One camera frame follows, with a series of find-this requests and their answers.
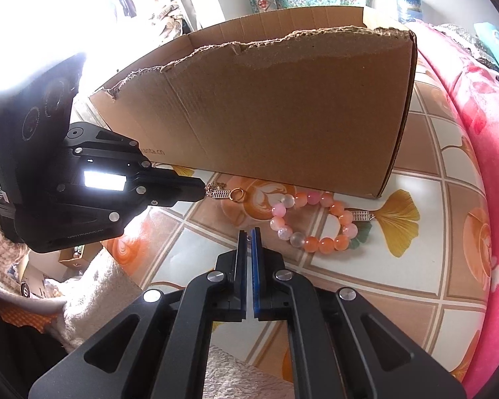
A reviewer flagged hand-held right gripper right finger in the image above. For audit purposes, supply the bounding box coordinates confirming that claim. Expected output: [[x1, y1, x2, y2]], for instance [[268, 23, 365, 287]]
[[249, 226, 468, 399]]

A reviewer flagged torn brown cardboard box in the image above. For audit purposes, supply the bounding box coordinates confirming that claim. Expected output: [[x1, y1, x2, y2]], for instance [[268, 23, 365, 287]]
[[89, 5, 417, 199]]

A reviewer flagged grey floral quilt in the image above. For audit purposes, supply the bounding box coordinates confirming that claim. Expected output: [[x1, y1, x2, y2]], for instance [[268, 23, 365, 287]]
[[434, 23, 483, 57]]

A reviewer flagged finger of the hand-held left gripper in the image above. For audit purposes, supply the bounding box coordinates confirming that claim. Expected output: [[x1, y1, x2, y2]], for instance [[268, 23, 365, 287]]
[[56, 183, 204, 226], [64, 122, 204, 192]]

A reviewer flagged blue water jug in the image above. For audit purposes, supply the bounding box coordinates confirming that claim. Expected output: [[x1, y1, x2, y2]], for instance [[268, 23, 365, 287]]
[[395, 0, 422, 23]]

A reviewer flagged coffee print tablecloth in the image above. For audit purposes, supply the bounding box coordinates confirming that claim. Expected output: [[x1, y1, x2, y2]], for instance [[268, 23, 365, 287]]
[[73, 62, 493, 399]]

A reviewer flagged pink fleece blanket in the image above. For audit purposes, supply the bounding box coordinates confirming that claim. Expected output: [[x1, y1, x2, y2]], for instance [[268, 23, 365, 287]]
[[412, 19, 499, 399]]

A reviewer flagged dark hanging jacket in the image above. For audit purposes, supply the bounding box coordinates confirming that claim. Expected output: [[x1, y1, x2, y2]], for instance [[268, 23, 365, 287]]
[[112, 0, 140, 21]]

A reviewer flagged small cardboard box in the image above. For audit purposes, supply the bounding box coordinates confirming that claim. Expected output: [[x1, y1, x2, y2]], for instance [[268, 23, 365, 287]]
[[58, 243, 104, 267]]

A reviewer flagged patterned draped cloth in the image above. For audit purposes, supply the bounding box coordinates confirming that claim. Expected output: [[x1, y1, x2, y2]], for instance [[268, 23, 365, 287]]
[[150, 4, 192, 38]]

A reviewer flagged white fluffy towel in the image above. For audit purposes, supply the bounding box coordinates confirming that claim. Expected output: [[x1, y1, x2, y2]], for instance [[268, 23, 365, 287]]
[[62, 249, 296, 399]]

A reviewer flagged person's left forearm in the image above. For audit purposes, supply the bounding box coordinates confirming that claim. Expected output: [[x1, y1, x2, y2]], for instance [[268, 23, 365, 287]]
[[0, 193, 38, 300]]

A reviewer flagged orange pink beaded bracelet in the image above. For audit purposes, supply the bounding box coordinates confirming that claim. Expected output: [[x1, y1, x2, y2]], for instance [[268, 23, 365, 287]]
[[270, 191, 358, 254]]

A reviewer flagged turquoise blanket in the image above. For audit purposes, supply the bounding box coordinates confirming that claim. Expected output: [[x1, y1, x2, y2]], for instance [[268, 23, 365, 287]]
[[474, 21, 499, 88]]

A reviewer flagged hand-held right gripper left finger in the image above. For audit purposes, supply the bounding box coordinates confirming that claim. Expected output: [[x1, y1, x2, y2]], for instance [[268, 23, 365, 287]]
[[29, 228, 250, 399]]

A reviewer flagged orange checked cloth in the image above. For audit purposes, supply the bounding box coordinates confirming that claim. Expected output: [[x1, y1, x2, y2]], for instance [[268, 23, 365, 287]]
[[0, 299, 63, 333]]

